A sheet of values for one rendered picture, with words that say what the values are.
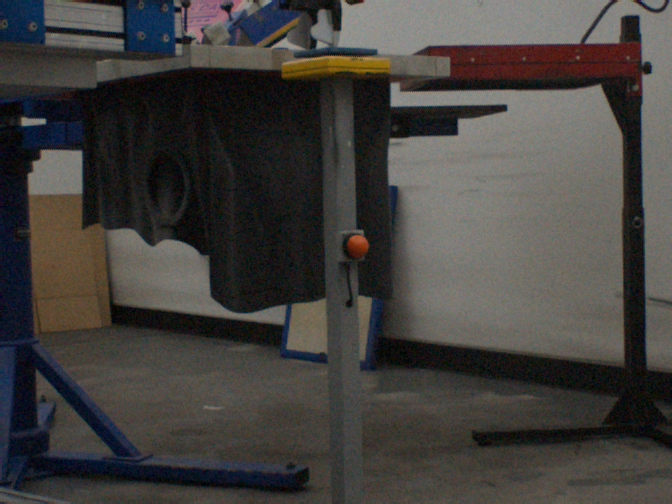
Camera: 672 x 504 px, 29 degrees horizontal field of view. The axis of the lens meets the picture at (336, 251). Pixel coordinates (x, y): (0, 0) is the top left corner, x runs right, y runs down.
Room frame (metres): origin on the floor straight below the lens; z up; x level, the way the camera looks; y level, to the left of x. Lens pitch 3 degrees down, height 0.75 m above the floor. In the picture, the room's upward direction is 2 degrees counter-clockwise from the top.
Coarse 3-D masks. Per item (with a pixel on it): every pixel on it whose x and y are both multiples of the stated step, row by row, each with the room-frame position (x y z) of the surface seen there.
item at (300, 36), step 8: (304, 16) 2.38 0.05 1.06; (312, 16) 2.39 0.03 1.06; (304, 24) 2.39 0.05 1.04; (312, 24) 2.38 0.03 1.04; (288, 32) 2.37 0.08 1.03; (296, 32) 2.38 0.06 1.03; (304, 32) 2.39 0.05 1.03; (288, 40) 2.37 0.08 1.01; (296, 40) 2.38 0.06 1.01; (304, 40) 2.39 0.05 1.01; (312, 40) 2.39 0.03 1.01; (304, 48) 2.40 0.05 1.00; (312, 48) 2.40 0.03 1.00
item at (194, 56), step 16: (192, 48) 2.19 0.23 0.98; (208, 48) 2.21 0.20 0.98; (224, 48) 2.23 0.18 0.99; (240, 48) 2.24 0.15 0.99; (256, 48) 2.26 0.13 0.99; (272, 48) 2.29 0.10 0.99; (112, 64) 2.40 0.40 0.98; (128, 64) 2.35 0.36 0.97; (144, 64) 2.31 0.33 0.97; (160, 64) 2.26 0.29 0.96; (176, 64) 2.22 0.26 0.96; (192, 64) 2.19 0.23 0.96; (208, 64) 2.20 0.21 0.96; (224, 64) 2.22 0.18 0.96; (240, 64) 2.24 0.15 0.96; (256, 64) 2.26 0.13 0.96; (272, 64) 2.28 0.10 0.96; (400, 64) 2.46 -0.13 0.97; (416, 64) 2.49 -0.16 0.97; (432, 64) 2.51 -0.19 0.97; (448, 64) 2.54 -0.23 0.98; (112, 80) 2.41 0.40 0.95; (128, 80) 2.43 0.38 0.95; (400, 80) 2.60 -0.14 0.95; (416, 80) 2.61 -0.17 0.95
